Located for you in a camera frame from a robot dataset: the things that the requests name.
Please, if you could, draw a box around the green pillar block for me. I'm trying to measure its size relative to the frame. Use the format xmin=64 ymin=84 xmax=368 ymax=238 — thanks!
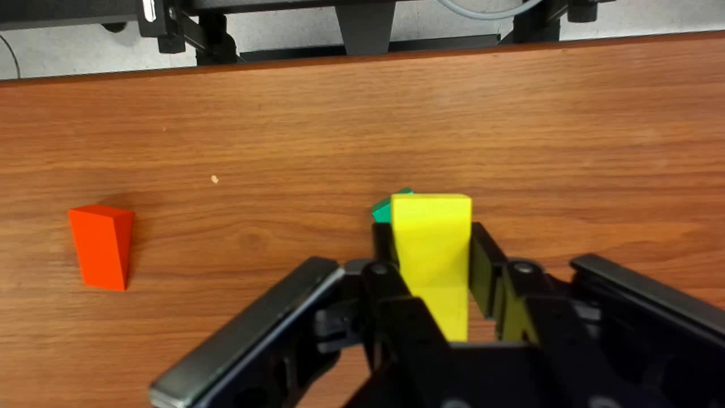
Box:
xmin=370 ymin=186 xmax=418 ymax=227

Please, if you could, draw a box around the grey cable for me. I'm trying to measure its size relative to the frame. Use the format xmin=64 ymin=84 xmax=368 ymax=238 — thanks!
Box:
xmin=435 ymin=0 xmax=549 ymax=22

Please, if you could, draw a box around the black mounting post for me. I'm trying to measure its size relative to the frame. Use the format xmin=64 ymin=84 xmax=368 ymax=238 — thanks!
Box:
xmin=333 ymin=0 xmax=402 ymax=58

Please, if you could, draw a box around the long yellow rectangular block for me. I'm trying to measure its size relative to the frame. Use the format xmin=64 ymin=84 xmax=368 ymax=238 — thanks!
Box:
xmin=389 ymin=190 xmax=477 ymax=345

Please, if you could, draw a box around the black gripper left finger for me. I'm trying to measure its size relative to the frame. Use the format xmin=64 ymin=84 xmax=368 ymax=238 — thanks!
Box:
xmin=148 ymin=225 xmax=454 ymax=408

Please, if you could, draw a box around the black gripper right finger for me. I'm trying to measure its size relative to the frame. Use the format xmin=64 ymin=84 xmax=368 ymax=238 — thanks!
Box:
xmin=469 ymin=220 xmax=725 ymax=408

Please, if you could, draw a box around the orange wedge block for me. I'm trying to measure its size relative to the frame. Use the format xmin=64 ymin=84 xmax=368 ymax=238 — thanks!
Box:
xmin=67 ymin=201 xmax=139 ymax=294

